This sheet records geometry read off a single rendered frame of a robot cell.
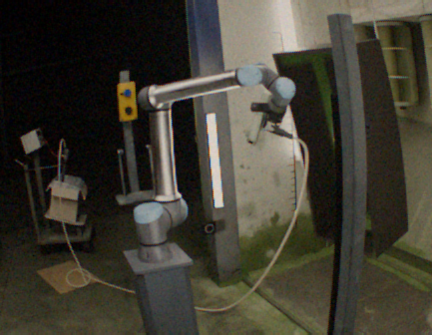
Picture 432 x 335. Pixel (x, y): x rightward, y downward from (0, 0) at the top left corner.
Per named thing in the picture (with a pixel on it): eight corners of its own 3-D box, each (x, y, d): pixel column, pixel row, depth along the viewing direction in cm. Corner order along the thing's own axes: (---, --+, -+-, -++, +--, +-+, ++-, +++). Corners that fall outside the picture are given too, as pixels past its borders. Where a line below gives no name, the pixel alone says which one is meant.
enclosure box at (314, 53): (349, 213, 283) (312, 44, 251) (408, 230, 230) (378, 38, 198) (314, 237, 269) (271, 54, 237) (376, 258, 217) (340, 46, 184)
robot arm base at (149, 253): (142, 265, 204) (139, 247, 202) (135, 253, 221) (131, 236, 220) (178, 259, 211) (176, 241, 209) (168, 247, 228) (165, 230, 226)
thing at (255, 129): (288, 155, 206) (244, 137, 205) (285, 159, 210) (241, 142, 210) (305, 84, 229) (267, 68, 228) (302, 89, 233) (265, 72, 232)
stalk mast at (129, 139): (155, 286, 317) (127, 71, 285) (157, 289, 311) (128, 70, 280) (148, 287, 315) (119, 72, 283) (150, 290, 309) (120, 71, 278)
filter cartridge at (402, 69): (424, 115, 317) (413, 24, 300) (418, 119, 290) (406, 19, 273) (390, 113, 340) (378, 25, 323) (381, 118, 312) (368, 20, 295)
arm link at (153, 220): (132, 241, 211) (126, 208, 208) (150, 231, 226) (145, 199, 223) (157, 245, 204) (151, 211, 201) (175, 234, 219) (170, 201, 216)
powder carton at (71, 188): (51, 202, 424) (55, 168, 419) (86, 211, 434) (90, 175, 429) (42, 216, 373) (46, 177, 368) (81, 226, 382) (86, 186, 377)
